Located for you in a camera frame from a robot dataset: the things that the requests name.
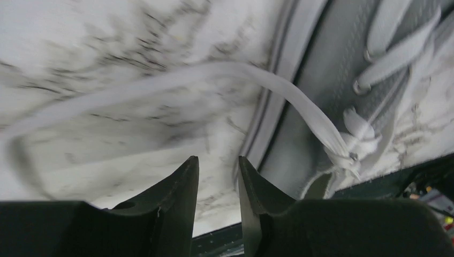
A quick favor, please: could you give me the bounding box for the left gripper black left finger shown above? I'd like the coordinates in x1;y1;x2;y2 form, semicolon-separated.
1;156;199;256

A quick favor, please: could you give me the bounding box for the grey canvas sneaker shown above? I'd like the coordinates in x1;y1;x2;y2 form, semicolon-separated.
0;0;454;199

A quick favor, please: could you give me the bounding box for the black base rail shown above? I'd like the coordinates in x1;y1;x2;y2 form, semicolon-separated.
191;154;453;256

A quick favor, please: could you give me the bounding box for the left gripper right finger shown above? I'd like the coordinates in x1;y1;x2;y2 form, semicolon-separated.
238;156;453;256

